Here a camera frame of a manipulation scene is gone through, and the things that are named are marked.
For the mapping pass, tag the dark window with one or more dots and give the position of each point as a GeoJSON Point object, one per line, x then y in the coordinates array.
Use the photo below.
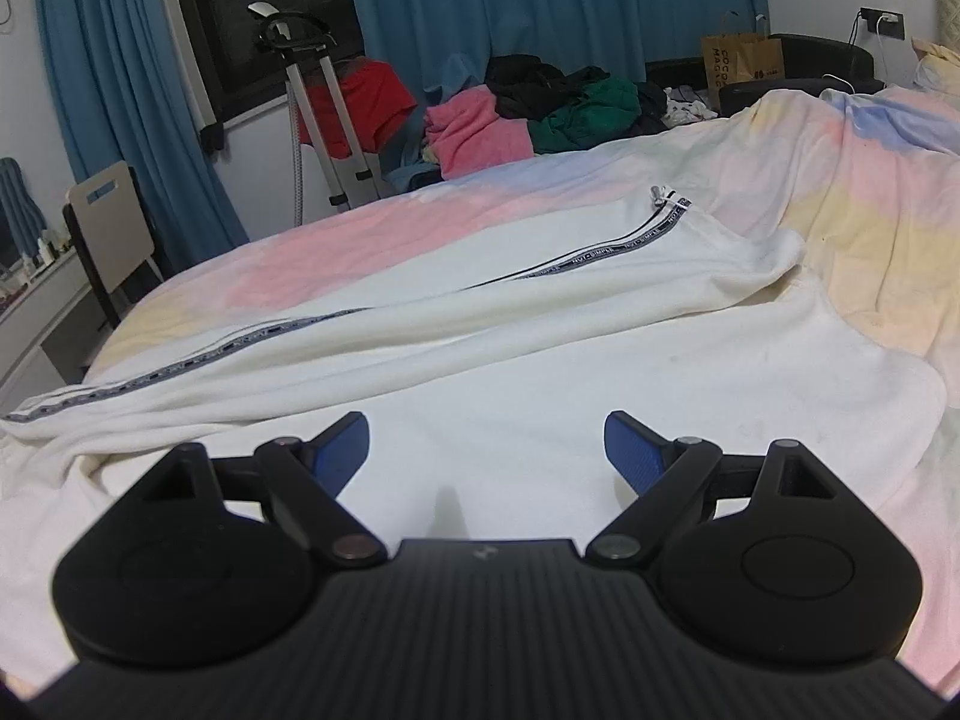
{"type": "Point", "coordinates": [225, 15]}

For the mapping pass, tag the pink garment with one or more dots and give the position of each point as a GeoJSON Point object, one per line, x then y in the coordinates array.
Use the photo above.
{"type": "Point", "coordinates": [472, 127]}

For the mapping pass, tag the white pants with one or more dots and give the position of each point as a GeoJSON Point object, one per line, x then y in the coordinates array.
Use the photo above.
{"type": "Point", "coordinates": [525, 330]}

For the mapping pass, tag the brown paper bag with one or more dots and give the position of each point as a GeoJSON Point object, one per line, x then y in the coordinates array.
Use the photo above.
{"type": "Point", "coordinates": [742, 56]}

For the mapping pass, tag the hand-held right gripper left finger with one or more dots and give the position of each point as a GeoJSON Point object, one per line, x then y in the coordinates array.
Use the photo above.
{"type": "Point", "coordinates": [341, 454]}

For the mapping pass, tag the white and black chair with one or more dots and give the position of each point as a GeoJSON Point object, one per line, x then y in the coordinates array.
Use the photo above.
{"type": "Point", "coordinates": [112, 232]}

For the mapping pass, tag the garment steamer stand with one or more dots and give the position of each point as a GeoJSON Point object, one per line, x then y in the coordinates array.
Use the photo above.
{"type": "Point", "coordinates": [345, 157]}

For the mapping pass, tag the cream pillow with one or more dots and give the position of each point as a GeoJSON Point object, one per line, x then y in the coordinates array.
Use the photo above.
{"type": "Point", "coordinates": [939, 64]}

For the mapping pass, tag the black garment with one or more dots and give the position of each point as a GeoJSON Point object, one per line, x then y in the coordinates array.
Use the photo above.
{"type": "Point", "coordinates": [525, 82]}

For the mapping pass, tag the blue curtain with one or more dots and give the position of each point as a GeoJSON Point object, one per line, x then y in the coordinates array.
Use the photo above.
{"type": "Point", "coordinates": [562, 0]}
{"type": "Point", "coordinates": [112, 90]}

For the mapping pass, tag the wall socket with white charger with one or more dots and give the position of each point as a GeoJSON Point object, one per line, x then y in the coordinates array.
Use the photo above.
{"type": "Point", "coordinates": [883, 22]}

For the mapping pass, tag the green garment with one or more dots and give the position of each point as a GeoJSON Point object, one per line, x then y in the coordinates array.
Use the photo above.
{"type": "Point", "coordinates": [592, 120]}

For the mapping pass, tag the black sofa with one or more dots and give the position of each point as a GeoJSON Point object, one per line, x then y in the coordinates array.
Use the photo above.
{"type": "Point", "coordinates": [817, 52]}

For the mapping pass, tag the white dresser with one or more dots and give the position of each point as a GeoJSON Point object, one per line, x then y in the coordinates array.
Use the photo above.
{"type": "Point", "coordinates": [37, 300]}

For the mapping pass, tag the pastel bedsheet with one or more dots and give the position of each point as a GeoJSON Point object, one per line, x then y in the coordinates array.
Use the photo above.
{"type": "Point", "coordinates": [862, 165]}

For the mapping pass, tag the row of cosmetic bottles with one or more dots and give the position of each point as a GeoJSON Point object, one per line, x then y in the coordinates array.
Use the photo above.
{"type": "Point", "coordinates": [49, 249]}

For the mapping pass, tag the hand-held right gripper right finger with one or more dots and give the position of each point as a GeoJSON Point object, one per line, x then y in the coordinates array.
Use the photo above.
{"type": "Point", "coordinates": [634, 456]}

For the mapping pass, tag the blue garment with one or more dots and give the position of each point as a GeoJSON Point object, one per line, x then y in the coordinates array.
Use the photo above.
{"type": "Point", "coordinates": [412, 176]}

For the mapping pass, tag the white patterned garment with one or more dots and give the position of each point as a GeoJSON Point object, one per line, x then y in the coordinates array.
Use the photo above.
{"type": "Point", "coordinates": [688, 112]}

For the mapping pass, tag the beige headboard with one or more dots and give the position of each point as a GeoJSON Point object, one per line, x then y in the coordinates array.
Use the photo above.
{"type": "Point", "coordinates": [948, 0]}

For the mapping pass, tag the red garment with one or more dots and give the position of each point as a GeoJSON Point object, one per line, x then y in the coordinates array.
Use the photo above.
{"type": "Point", "coordinates": [367, 101]}

